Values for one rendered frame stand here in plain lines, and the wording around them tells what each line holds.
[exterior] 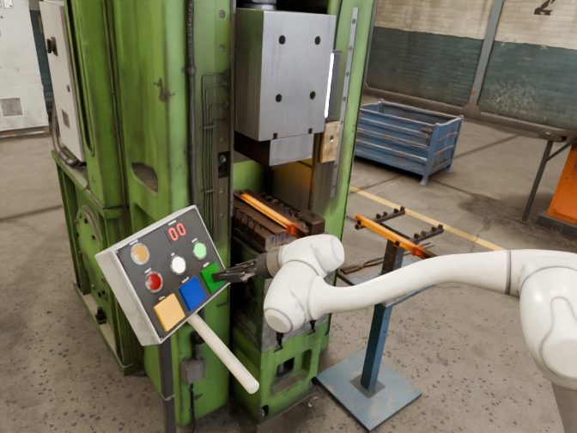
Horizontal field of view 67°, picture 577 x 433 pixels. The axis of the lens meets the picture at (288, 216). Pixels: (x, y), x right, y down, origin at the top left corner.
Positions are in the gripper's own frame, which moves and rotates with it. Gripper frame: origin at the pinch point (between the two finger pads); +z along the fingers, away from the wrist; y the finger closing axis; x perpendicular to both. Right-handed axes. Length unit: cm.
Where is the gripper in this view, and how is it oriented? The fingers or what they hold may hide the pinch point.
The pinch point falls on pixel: (221, 275)
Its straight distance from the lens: 136.5
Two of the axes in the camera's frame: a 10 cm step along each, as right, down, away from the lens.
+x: -3.9, -9.0, -1.9
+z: -8.1, 2.3, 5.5
